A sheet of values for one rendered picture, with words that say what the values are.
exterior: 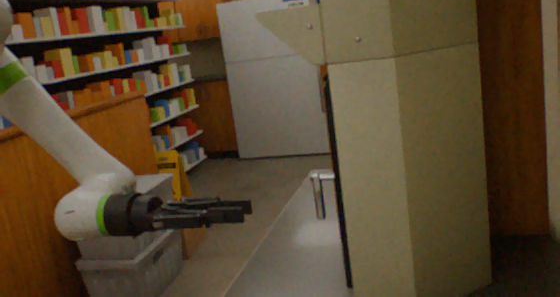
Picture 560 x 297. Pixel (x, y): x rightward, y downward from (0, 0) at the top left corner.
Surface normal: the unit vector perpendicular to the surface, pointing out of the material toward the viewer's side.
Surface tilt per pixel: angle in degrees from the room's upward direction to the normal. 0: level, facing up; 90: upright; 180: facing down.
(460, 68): 90
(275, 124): 90
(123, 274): 95
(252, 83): 90
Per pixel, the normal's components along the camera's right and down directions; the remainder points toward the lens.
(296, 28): -0.25, 0.23
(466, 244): 0.50, 0.11
